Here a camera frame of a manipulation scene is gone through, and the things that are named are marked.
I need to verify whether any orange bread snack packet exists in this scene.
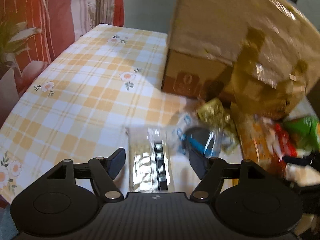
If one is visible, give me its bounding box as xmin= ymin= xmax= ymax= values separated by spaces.
xmin=236 ymin=115 xmax=286 ymax=175

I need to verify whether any clear cracker packet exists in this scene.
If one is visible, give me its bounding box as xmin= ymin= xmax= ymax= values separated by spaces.
xmin=127 ymin=127 xmax=175 ymax=193

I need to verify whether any red candy wrapper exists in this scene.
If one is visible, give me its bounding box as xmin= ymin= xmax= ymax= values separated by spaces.
xmin=274 ymin=123 xmax=298 ymax=157

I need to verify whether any green snack packet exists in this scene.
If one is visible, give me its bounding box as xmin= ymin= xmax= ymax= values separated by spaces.
xmin=283 ymin=116 xmax=319 ymax=152

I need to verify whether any dark round cake packet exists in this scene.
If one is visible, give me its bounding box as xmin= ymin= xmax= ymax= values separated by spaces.
xmin=169 ymin=113 xmax=223 ymax=158

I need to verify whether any small olive candy packet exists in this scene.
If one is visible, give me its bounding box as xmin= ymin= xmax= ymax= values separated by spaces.
xmin=196 ymin=98 xmax=239 ymax=154

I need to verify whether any checkered yellow tablecloth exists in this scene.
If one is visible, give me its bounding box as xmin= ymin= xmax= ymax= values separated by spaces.
xmin=1 ymin=24 xmax=200 ymax=202

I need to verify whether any brown cardboard box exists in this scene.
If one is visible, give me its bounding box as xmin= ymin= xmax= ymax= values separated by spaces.
xmin=162 ymin=0 xmax=319 ymax=120

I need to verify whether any green potted plant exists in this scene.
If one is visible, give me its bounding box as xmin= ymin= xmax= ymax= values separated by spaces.
xmin=1 ymin=15 xmax=42 ymax=77

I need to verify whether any red pink curtain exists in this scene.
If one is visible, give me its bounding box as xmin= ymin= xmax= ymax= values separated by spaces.
xmin=0 ymin=0 xmax=125 ymax=93

